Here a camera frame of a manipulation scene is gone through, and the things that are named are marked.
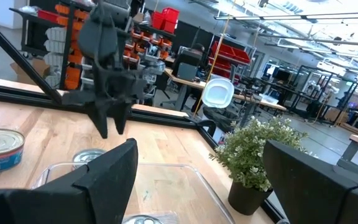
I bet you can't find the rack of red bins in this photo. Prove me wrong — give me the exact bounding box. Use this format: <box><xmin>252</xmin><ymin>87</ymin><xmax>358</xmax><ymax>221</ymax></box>
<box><xmin>209</xmin><ymin>42</ymin><xmax>251</xmax><ymax>78</ymax></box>

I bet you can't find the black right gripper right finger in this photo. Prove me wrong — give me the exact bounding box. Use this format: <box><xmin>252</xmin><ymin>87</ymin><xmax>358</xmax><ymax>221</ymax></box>
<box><xmin>262</xmin><ymin>139</ymin><xmax>358</xmax><ymax>224</ymax></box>

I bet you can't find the yellow cable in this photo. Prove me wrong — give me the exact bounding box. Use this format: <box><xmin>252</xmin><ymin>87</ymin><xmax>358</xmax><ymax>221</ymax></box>
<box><xmin>193</xmin><ymin>0</ymin><xmax>234</xmax><ymax>118</ymax></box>

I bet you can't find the brown cardboard box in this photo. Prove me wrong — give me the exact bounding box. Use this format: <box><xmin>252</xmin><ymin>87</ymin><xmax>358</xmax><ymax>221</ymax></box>
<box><xmin>10</xmin><ymin>58</ymin><xmax>51</xmax><ymax>85</ymax></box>

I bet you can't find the black trash bag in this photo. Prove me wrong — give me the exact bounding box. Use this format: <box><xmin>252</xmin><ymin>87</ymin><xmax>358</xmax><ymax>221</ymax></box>
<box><xmin>202</xmin><ymin>105</ymin><xmax>245</xmax><ymax>134</ymax></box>

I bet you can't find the black shelf with orange bins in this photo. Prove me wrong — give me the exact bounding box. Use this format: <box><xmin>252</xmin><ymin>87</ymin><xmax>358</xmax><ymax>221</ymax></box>
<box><xmin>9</xmin><ymin>0</ymin><xmax>173</xmax><ymax>91</ymax></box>

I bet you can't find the black aluminium table frame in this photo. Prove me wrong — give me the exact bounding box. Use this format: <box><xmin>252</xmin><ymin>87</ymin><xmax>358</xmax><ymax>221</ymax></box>
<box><xmin>0</xmin><ymin>0</ymin><xmax>287</xmax><ymax>224</ymax></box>

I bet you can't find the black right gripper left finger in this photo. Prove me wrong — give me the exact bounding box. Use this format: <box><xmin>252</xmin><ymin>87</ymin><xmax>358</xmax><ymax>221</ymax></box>
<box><xmin>0</xmin><ymin>138</ymin><xmax>139</xmax><ymax>224</ymax></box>

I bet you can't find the small potted green plant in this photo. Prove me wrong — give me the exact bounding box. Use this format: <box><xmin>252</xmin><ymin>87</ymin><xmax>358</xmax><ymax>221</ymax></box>
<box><xmin>209</xmin><ymin>116</ymin><xmax>308</xmax><ymax>216</ymax></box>

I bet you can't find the silver grey label can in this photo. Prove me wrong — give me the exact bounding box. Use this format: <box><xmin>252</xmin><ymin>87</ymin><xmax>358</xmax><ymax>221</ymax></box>
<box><xmin>121</xmin><ymin>213</ymin><xmax>165</xmax><ymax>224</ymax></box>

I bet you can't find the short clear plastic bin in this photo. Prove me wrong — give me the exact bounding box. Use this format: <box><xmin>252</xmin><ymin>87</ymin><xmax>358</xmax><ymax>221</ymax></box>
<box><xmin>31</xmin><ymin>161</ymin><xmax>236</xmax><ymax>224</ymax></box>

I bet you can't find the red storage bin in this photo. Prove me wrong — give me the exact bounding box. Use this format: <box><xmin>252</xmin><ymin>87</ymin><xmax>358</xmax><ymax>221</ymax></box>
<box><xmin>151</xmin><ymin>7</ymin><xmax>180</xmax><ymax>34</ymax></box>

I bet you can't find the picture label fish can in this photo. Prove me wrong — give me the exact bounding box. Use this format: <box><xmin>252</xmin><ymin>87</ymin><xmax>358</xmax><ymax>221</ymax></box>
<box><xmin>72</xmin><ymin>148</ymin><xmax>107</xmax><ymax>166</ymax></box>

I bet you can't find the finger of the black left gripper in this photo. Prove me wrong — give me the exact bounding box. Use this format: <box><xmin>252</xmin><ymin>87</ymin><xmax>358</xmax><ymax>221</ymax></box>
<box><xmin>84</xmin><ymin>104</ymin><xmax>109</xmax><ymax>139</ymax></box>
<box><xmin>110</xmin><ymin>101</ymin><xmax>132</xmax><ymax>135</ymax></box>

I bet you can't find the person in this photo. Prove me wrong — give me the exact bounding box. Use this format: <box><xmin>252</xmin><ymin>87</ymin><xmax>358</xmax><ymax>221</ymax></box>
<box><xmin>191</xmin><ymin>42</ymin><xmax>207</xmax><ymax>63</ymax></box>

